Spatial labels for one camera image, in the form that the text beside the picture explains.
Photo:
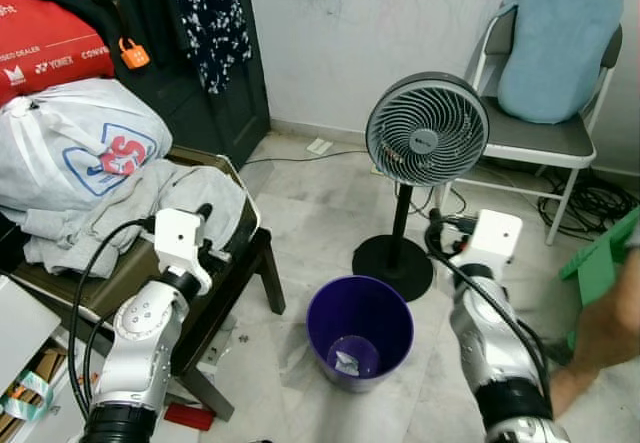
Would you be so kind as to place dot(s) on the small white paper wrapper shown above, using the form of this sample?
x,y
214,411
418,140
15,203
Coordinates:
x,y
352,356

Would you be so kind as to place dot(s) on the dark wooden side table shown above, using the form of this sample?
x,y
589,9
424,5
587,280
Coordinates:
x,y
272,278

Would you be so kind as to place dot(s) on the grey crumpled clothing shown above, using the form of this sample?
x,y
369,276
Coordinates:
x,y
130,198

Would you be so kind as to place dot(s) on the white folding chair grey seat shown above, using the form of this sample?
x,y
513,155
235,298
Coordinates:
x,y
530,135

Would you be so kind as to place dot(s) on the purple waste bin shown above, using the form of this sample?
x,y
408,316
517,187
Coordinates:
x,y
330,313

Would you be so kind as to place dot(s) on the white floor socket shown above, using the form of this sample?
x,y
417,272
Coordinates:
x,y
319,146

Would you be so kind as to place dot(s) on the green plastic stool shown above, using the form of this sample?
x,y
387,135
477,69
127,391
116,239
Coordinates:
x,y
600,263

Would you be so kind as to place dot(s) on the dark door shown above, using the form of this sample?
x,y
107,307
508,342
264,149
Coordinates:
x,y
245,63

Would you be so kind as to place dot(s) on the white printed plastic bag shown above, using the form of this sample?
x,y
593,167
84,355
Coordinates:
x,y
60,143

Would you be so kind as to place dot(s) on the red flat box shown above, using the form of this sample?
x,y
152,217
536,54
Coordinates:
x,y
188,417

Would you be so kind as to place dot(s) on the person's bare leg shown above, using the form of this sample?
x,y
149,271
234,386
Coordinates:
x,y
600,338

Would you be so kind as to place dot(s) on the orange padlock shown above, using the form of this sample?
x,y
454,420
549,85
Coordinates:
x,y
133,56

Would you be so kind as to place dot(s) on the dark floral dress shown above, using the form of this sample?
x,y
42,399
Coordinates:
x,y
210,13

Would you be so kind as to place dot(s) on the blue cushion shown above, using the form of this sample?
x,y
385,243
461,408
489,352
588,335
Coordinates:
x,y
560,48

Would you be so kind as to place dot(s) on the red sports bag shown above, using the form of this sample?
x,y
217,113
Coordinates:
x,y
45,38

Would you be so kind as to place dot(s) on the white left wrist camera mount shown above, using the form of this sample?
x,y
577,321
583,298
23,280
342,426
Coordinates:
x,y
178,233

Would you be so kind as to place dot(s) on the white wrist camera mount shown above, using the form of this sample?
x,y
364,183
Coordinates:
x,y
178,233
497,235

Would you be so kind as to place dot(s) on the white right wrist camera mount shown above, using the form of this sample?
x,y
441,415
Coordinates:
x,y
497,235

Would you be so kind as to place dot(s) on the grey pedestal fan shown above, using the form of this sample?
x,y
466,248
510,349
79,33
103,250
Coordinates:
x,y
427,128

